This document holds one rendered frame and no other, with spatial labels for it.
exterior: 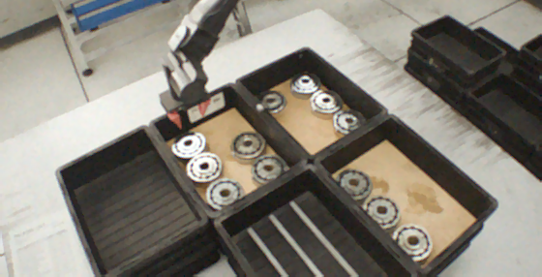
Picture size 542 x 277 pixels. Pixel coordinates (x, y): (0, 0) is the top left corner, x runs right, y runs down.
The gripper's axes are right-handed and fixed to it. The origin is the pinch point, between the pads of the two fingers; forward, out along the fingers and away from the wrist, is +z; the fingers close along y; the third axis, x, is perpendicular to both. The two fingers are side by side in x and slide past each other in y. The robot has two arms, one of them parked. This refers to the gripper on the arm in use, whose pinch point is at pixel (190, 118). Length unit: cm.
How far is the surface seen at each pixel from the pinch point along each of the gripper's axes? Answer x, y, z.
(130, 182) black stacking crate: 10.3, -20.4, 23.6
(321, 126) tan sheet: -6.0, 38.1, 23.8
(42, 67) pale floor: 222, -43, 112
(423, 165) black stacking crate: -37, 51, 21
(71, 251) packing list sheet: 8, -46, 36
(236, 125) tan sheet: 10.5, 16.8, 23.9
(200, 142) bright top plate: 8.6, 3.4, 20.8
